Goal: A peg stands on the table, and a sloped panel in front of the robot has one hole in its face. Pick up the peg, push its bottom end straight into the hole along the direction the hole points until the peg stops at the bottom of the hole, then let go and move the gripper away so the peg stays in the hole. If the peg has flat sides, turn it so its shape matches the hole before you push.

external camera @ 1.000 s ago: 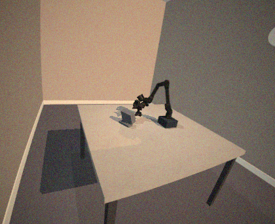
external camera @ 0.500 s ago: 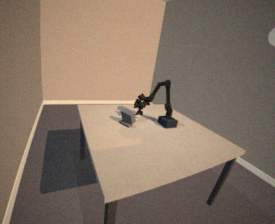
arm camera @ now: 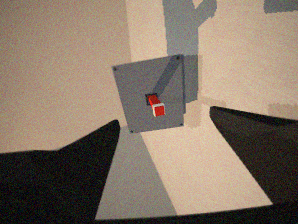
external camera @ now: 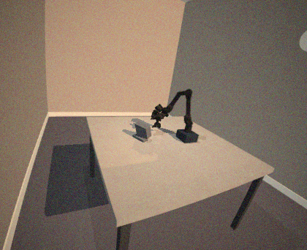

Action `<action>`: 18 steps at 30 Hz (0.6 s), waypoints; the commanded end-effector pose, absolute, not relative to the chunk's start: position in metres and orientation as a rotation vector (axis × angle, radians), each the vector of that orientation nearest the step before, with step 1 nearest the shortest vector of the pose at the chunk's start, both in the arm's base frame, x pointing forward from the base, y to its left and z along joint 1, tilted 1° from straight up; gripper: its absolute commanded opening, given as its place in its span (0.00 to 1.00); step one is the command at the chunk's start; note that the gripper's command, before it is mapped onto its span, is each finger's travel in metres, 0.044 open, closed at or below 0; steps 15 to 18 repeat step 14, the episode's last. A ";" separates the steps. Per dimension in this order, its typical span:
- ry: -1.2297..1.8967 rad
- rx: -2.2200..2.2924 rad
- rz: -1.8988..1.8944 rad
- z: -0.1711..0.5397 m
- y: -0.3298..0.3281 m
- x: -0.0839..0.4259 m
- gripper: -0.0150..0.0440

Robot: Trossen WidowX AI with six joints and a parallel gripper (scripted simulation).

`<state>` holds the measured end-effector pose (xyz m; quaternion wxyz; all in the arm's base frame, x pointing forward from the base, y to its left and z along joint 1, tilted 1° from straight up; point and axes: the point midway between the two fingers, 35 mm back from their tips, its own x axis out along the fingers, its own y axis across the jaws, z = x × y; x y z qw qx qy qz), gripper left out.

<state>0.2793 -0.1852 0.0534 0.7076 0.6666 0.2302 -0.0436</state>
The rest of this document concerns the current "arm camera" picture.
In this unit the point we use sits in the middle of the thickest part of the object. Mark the grey sloped panel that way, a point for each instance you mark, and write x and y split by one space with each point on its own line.
163 77

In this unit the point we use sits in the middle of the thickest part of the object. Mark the red peg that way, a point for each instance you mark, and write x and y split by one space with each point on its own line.
157 106

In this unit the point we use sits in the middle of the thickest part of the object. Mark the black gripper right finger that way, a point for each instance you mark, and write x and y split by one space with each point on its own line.
266 145

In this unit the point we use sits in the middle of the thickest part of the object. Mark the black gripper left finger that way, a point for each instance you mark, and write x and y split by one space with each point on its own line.
75 174

